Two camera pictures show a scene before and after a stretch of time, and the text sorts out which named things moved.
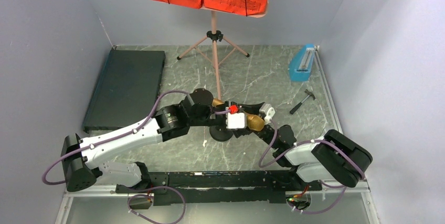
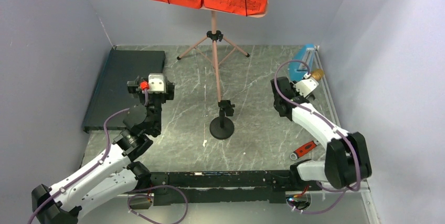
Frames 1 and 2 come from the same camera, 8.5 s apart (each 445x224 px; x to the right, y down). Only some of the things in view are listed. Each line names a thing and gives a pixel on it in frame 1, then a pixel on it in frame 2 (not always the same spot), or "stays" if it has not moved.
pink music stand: x=215 y=35 stays
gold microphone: x=254 y=122 -> x=317 y=74
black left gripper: x=224 y=107 -> x=133 y=87
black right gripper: x=251 y=109 -> x=292 y=84
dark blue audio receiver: x=127 y=89 stays
